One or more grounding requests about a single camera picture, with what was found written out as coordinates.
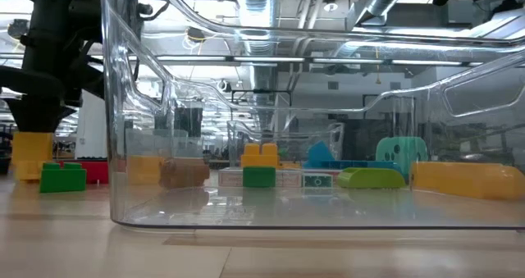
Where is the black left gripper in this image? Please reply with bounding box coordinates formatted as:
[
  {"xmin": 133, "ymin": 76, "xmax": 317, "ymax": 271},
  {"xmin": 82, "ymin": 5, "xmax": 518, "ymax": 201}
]
[{"xmin": 0, "ymin": 0, "xmax": 106, "ymax": 134}]

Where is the green long toy brick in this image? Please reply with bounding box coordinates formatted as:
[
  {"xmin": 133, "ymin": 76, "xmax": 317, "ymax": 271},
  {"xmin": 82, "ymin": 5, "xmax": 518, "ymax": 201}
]
[{"xmin": 39, "ymin": 162, "xmax": 88, "ymax": 194}]

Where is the red long toy brick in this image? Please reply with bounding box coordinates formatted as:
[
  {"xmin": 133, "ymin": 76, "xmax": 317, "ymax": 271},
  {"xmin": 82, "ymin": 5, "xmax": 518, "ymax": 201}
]
[{"xmin": 57, "ymin": 159, "xmax": 110, "ymax": 185}]

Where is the brown toy brick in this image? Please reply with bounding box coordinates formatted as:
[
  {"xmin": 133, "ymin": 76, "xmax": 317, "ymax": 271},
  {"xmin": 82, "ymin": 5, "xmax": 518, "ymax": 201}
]
[{"xmin": 158, "ymin": 157, "xmax": 211, "ymax": 189}]

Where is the white card box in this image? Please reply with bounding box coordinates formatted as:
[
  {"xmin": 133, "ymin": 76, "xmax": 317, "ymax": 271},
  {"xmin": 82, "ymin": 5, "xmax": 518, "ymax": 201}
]
[{"xmin": 217, "ymin": 167, "xmax": 304, "ymax": 189}]

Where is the yellow two-stud toy brick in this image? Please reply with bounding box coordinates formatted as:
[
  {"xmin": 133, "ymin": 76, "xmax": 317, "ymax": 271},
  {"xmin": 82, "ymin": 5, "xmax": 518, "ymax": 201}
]
[{"xmin": 240, "ymin": 143, "xmax": 281, "ymax": 169}]

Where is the blue sloped toy brick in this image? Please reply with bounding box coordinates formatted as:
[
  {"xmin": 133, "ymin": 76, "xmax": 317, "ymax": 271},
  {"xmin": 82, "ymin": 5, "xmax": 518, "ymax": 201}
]
[{"xmin": 305, "ymin": 140, "xmax": 336, "ymax": 163}]

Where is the large blue toy brick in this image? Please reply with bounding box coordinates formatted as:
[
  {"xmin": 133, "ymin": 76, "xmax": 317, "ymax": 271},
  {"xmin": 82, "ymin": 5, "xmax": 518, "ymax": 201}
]
[{"xmin": 302, "ymin": 159, "xmax": 372, "ymax": 171}]

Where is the teal foam die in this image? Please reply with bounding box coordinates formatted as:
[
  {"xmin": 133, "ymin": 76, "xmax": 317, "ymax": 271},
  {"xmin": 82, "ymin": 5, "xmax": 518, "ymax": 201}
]
[{"xmin": 375, "ymin": 136, "xmax": 429, "ymax": 176}]

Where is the white pillar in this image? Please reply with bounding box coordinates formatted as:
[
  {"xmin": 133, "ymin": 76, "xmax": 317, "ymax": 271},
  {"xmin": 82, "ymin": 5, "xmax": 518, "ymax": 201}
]
[{"xmin": 75, "ymin": 91, "xmax": 108, "ymax": 160}]

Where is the black ceiling device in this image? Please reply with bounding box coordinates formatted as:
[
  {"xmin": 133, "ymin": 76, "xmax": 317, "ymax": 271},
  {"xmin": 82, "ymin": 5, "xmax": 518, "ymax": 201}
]
[
  {"xmin": 186, "ymin": 26, "xmax": 206, "ymax": 43},
  {"xmin": 7, "ymin": 18, "xmax": 30, "ymax": 39}
]

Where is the small dark green brick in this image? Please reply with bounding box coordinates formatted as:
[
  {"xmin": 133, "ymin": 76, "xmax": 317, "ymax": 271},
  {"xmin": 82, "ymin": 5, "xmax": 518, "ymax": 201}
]
[{"xmin": 242, "ymin": 166, "xmax": 276, "ymax": 189}]

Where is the large clear plastic bin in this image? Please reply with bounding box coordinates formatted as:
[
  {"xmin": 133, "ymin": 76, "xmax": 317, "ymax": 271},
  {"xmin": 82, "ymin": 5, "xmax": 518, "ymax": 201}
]
[{"xmin": 99, "ymin": 0, "xmax": 525, "ymax": 232}]

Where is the lime green rounded brick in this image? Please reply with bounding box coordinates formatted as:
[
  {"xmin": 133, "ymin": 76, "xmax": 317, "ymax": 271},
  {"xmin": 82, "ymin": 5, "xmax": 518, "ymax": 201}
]
[{"xmin": 336, "ymin": 166, "xmax": 407, "ymax": 189}]

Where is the silver round ventilation duct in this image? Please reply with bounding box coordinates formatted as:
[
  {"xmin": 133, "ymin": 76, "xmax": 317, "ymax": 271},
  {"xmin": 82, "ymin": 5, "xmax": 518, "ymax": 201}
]
[{"xmin": 235, "ymin": 0, "xmax": 284, "ymax": 135}]

